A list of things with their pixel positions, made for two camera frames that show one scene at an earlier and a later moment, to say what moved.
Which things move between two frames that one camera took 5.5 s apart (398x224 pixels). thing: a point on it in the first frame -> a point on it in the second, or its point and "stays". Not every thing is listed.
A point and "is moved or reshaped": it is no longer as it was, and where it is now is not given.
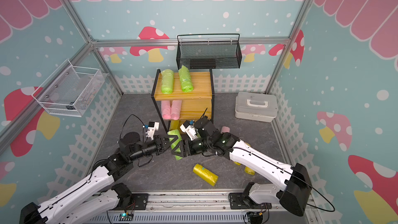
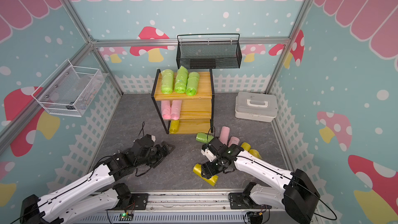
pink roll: [166, 110] stays
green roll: [167, 81] stays
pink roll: [175, 109] stays
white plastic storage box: [260, 106] stays
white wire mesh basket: [70, 89] stays
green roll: [175, 133] -> [192, 83]
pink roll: [225, 129] stays
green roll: [186, 85] is moved or reshaped
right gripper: [189, 151] -> [207, 170]
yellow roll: [174, 124] stays
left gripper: [161, 144] -> [161, 155]
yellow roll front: [210, 178] stays
